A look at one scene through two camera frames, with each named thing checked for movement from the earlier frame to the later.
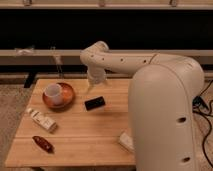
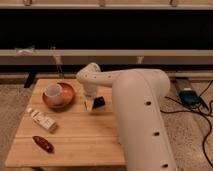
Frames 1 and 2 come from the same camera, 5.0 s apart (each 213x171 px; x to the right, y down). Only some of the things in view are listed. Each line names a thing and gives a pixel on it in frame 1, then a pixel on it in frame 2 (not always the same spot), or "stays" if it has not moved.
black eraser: [93, 103] stays
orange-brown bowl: [68, 98] stays
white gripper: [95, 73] → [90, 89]
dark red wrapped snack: [42, 143] stays
